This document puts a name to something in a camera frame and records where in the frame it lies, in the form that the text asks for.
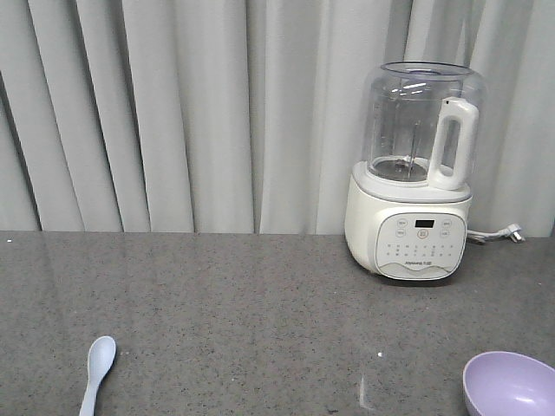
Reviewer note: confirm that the light blue plastic spoon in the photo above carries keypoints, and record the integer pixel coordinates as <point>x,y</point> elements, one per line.
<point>101,357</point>

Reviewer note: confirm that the purple plastic bowl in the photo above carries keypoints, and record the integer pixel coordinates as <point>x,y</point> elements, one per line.
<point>507,383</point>

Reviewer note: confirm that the grey pleated curtain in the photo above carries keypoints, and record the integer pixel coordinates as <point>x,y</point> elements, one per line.
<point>247,116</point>

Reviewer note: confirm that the white blender with glass jar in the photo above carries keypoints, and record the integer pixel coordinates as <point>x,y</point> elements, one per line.
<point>409,194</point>

